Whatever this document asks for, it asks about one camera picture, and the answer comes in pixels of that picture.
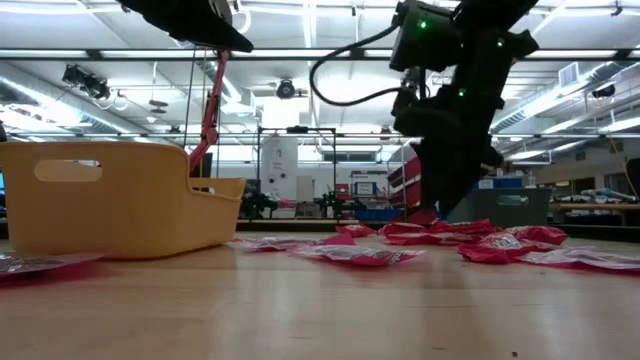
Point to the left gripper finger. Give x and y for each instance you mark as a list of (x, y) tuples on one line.
[(220, 35)]

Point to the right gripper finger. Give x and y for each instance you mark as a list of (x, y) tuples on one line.
[(434, 180), (462, 172)]

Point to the long red candy pack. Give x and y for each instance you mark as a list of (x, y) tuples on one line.
[(430, 240), (547, 246)]

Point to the background black robot arm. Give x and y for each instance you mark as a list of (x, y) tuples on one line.
[(332, 204), (257, 205)]

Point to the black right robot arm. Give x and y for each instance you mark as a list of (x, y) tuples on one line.
[(480, 60)]

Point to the pink candy pack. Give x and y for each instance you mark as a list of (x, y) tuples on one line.
[(272, 243), (580, 259), (357, 255), (40, 262)]

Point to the red storage bin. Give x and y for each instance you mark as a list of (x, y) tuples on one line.
[(407, 195), (407, 172), (422, 218)]

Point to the blue storage bin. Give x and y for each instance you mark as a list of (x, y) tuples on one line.
[(505, 183)]

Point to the small red KitKat bar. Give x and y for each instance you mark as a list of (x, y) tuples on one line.
[(500, 247), (400, 228), (537, 234), (465, 227), (355, 230)]

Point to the blue crate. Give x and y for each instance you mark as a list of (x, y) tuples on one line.
[(375, 215)]

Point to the small computer monitor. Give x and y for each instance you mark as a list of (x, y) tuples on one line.
[(365, 189)]

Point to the teal plastic bin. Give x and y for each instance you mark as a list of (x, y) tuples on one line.
[(530, 207)]

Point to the red desk lamp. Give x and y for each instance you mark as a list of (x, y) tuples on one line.
[(211, 120)]

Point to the black ceiling spotlights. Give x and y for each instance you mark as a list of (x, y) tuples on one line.
[(92, 86)]

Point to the white air vent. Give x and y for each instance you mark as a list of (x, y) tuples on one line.
[(569, 75)]

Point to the wooden background table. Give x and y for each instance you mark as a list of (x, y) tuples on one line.
[(595, 206)]

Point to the white cabinet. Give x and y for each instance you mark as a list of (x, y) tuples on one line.
[(279, 160)]

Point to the yellow plastic bin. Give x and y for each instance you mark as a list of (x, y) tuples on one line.
[(125, 210)]

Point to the black aluminium rig frame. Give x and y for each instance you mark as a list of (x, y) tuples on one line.
[(300, 53)]

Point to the black ceiling camera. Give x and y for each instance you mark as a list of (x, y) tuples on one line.
[(286, 90)]

